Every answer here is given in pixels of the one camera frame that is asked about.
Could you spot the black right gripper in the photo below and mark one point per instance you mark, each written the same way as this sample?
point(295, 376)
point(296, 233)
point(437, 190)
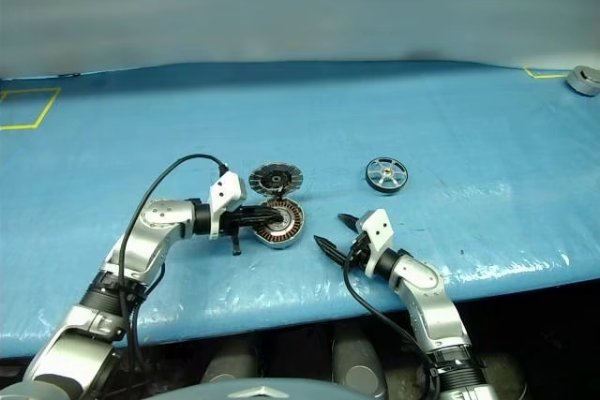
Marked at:
point(358, 252)

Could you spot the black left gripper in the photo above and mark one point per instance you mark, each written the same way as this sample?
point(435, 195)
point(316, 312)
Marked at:
point(230, 224)

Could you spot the silver motor housing copper stator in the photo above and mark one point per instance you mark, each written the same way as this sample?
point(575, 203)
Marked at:
point(293, 224)

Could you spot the silver spoked rotor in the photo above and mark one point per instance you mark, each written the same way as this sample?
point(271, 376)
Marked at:
point(385, 175)

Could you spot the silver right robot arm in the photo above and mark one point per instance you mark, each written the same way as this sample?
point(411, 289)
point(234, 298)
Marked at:
point(436, 311)

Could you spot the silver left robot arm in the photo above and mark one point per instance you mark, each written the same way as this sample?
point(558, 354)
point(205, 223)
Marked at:
point(154, 222)

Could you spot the blue plastic table cover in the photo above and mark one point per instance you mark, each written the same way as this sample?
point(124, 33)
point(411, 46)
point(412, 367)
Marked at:
point(328, 114)

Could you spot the dark grey rounded shape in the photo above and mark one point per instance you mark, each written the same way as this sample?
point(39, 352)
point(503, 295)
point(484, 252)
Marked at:
point(229, 362)
point(358, 362)

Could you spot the grey robot torso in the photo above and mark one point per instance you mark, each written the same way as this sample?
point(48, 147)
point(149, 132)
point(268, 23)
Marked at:
point(262, 390)

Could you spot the yellow tape square outline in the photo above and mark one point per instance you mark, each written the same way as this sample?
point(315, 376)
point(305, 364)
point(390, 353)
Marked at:
point(19, 127)
point(550, 76)

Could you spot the grey round metal part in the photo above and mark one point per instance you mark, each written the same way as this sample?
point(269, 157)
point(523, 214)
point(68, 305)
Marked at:
point(583, 84)

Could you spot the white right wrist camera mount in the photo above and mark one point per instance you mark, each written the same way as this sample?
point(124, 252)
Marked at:
point(379, 231)

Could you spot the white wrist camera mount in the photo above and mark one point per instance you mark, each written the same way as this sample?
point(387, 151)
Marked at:
point(227, 191)
point(379, 231)

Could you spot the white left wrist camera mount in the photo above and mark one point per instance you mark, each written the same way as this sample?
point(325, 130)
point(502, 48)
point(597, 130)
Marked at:
point(227, 191)

